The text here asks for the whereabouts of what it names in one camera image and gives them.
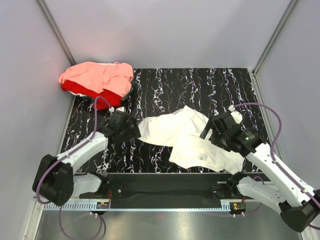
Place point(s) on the black marble pattern mat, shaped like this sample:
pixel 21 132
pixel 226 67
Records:
pixel 157 91

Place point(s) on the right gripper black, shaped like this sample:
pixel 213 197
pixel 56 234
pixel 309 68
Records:
pixel 213 136

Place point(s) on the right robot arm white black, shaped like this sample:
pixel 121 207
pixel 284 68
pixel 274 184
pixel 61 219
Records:
pixel 297 202

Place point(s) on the vertical aluminium post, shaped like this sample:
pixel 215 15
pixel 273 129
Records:
pixel 276 33
pixel 47 14

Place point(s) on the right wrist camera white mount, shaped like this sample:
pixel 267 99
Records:
pixel 237 116

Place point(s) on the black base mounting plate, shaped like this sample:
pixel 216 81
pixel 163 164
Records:
pixel 121 185

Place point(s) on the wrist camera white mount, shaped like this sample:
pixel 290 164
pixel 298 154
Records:
pixel 237 116
pixel 120 109

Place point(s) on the left vertical aluminium post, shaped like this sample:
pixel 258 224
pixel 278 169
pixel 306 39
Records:
pixel 47 14

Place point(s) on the right vertical aluminium post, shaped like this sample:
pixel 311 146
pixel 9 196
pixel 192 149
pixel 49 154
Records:
pixel 276 33

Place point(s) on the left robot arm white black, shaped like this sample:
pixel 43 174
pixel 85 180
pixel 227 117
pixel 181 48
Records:
pixel 56 180

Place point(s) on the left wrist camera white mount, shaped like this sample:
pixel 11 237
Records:
pixel 120 109

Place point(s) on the pink t-shirt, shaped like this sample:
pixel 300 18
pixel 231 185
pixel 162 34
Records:
pixel 97 77

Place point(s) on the aluminium extrusion rail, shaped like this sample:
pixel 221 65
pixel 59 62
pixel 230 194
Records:
pixel 94 189

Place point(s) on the white t-shirt robot print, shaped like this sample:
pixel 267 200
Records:
pixel 181 130

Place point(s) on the red t-shirt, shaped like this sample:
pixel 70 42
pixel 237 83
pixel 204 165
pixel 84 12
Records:
pixel 113 99

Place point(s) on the white slotted cable duct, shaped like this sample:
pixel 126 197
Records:
pixel 140 206

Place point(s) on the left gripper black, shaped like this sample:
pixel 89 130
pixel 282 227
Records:
pixel 133 133

